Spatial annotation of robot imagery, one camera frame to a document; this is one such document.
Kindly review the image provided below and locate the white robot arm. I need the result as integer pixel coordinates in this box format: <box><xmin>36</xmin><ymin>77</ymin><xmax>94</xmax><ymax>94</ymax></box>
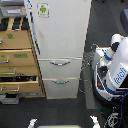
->
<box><xmin>28</xmin><ymin>119</ymin><xmax>38</xmax><ymax>128</ymax></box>

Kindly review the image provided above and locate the white fridge body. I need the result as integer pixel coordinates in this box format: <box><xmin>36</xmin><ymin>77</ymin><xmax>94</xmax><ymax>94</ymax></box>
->
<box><xmin>23</xmin><ymin>0</ymin><xmax>93</xmax><ymax>100</ymax></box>

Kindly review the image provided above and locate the wooden drawer cabinet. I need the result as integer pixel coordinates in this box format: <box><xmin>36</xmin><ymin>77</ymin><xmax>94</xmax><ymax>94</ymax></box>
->
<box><xmin>0</xmin><ymin>16</ymin><xmax>46</xmax><ymax>99</ymax></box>

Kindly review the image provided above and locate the white blue robot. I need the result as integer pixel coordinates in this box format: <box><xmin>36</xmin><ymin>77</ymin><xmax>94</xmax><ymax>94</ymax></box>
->
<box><xmin>92</xmin><ymin>34</ymin><xmax>128</xmax><ymax>106</ymax></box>

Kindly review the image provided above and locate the green android sticker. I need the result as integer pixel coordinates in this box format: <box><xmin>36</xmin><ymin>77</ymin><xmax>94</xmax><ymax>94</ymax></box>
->
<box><xmin>37</xmin><ymin>3</ymin><xmax>49</xmax><ymax>18</ymax></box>

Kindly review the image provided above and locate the white right robot gripper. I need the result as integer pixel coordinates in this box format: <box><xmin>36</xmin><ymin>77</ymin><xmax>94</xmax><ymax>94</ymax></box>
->
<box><xmin>90</xmin><ymin>116</ymin><xmax>101</xmax><ymax>128</ymax></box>

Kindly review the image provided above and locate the grey box on cabinet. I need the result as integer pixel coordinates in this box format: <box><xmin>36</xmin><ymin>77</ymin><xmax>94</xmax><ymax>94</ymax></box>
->
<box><xmin>0</xmin><ymin>6</ymin><xmax>26</xmax><ymax>17</ymax></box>

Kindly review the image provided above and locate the middle fridge drawer handle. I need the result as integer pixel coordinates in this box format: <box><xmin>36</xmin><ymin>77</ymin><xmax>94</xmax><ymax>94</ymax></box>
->
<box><xmin>50</xmin><ymin>61</ymin><xmax>71</xmax><ymax>66</ymax></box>

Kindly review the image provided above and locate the fridge drawer handle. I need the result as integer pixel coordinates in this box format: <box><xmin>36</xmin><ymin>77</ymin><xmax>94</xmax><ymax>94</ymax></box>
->
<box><xmin>52</xmin><ymin>80</ymin><xmax>69</xmax><ymax>84</ymax></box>
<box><xmin>50</xmin><ymin>61</ymin><xmax>71</xmax><ymax>66</ymax></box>

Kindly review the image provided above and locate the lower fridge drawer handle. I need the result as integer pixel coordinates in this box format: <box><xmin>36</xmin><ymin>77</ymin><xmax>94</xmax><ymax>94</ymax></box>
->
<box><xmin>52</xmin><ymin>80</ymin><xmax>69</xmax><ymax>84</ymax></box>

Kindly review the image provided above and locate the grey coiled cable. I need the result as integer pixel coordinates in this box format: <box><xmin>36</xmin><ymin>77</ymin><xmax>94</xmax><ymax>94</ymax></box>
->
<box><xmin>78</xmin><ymin>43</ymin><xmax>100</xmax><ymax>94</ymax></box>

